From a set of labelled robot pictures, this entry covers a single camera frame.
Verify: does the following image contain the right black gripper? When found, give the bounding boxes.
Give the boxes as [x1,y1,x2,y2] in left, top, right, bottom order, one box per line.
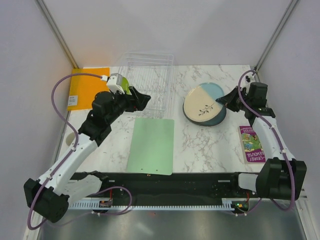
[216,85,251,113]

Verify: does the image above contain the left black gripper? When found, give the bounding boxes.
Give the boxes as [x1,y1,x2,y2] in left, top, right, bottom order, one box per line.
[107,86,151,124]

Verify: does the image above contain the green plate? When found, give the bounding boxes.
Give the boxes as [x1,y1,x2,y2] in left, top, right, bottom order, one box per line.
[121,77,131,95]

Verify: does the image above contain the grey-blue plate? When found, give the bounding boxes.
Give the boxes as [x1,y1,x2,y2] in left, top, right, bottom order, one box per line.
[182,104,227,127]

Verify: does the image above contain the cream and blue plate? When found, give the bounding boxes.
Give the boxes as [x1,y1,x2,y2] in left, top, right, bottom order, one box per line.
[183,82,225,122]

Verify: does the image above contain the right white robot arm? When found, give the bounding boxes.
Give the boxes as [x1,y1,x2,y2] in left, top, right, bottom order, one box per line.
[216,82,307,201]

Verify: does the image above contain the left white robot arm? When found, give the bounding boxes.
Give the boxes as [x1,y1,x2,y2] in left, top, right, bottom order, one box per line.
[23,86,151,223]

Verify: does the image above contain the light green cutting mat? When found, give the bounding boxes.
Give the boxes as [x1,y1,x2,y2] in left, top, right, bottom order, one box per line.
[126,118,175,176]

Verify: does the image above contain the orange file folder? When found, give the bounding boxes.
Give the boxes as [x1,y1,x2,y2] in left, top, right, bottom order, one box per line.
[67,75,109,111]

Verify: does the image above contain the purple children's book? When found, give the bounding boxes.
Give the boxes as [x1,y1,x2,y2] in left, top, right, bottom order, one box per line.
[238,126,266,165]

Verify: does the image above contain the beige tape roll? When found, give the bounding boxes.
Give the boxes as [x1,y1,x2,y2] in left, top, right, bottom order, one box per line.
[65,132,76,147]

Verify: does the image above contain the white wire dish rack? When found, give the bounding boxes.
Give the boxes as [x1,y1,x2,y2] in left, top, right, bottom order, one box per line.
[118,52,174,119]

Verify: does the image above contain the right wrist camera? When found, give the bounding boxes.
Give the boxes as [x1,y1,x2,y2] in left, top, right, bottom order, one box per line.
[244,72,256,84]

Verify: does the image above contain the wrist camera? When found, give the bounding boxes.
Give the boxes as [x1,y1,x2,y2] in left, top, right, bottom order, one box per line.
[244,72,256,84]
[106,73,125,94]

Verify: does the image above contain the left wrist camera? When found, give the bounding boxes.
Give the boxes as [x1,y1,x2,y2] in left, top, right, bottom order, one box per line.
[106,73,125,94]

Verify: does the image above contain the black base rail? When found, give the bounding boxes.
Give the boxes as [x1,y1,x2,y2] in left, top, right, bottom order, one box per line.
[69,171,266,207]

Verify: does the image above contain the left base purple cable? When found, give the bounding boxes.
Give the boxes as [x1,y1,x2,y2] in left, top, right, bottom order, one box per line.
[49,186,133,227]

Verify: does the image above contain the white cable duct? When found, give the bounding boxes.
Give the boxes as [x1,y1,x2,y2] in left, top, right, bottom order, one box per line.
[68,198,248,211]

